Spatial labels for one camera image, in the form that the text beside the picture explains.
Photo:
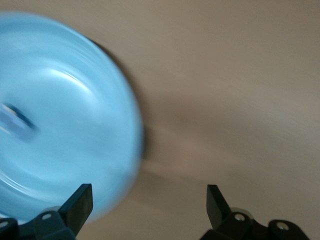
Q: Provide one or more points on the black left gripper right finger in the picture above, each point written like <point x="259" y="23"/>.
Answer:
<point x="220" y="212"/>

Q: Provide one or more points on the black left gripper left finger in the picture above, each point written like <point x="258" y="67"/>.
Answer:
<point x="75" y="210"/>

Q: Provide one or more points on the blue letter m block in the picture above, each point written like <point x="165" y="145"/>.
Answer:
<point x="18" y="123"/>

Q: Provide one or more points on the blue round plate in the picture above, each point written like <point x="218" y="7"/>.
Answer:
<point x="70" y="130"/>

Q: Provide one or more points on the brown table mat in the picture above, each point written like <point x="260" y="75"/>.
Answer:
<point x="225" y="100"/>

